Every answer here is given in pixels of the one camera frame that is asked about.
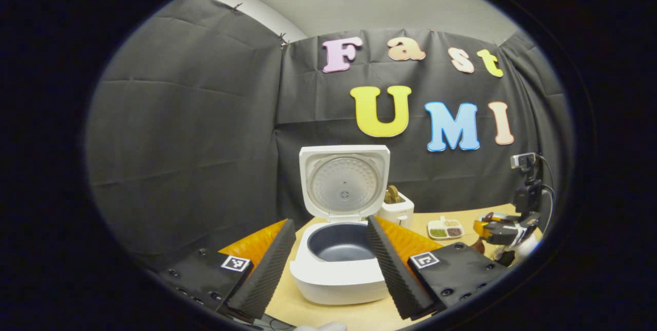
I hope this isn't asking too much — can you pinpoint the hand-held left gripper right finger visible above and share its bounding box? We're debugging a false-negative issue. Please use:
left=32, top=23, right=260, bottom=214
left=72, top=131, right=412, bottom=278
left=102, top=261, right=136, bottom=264
left=366, top=215, right=509, bottom=320

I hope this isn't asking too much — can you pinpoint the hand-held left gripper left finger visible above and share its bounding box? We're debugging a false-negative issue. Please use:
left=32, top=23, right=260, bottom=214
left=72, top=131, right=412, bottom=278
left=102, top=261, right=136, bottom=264
left=157, top=218, right=297, bottom=320

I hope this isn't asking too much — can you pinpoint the white divided dish with rice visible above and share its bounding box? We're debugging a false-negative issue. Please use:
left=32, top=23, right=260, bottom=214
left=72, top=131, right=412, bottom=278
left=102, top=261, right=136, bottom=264
left=428, top=216, right=465, bottom=241

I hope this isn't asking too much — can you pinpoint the white toaster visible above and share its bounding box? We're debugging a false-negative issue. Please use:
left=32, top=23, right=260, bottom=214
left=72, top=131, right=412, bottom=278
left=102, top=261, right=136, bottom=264
left=377, top=191, right=415, bottom=230

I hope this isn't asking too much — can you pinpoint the white rice cooker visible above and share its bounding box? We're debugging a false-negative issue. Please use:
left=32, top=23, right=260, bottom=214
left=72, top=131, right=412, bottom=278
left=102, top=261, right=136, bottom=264
left=290, top=145, right=392, bottom=305

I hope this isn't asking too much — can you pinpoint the black backdrop cloth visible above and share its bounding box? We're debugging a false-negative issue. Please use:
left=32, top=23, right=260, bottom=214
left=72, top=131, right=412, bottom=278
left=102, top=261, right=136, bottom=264
left=85, top=0, right=573, bottom=270

